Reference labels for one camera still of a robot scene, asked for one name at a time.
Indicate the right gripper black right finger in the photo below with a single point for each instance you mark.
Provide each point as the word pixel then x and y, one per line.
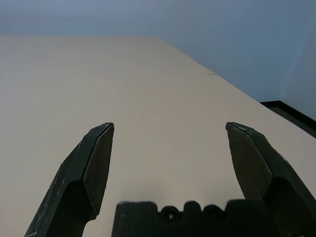
pixel 266 168

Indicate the black wall baseboard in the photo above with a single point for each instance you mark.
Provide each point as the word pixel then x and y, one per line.
pixel 291 114

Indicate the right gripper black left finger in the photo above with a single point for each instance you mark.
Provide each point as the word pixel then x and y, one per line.
pixel 81 172

